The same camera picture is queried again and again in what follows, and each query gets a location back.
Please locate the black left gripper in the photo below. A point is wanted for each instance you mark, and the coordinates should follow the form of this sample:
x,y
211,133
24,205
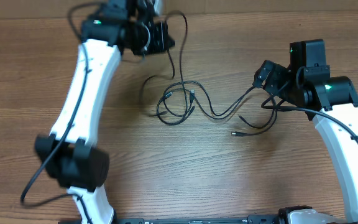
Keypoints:
x,y
162,37

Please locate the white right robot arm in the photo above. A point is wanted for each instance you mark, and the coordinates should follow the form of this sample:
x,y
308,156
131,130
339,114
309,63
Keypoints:
x,y
331,103

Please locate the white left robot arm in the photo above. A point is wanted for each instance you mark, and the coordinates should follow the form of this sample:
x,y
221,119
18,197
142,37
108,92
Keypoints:
x,y
69,153

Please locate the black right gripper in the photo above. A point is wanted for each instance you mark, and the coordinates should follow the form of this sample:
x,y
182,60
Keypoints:
x,y
275,73

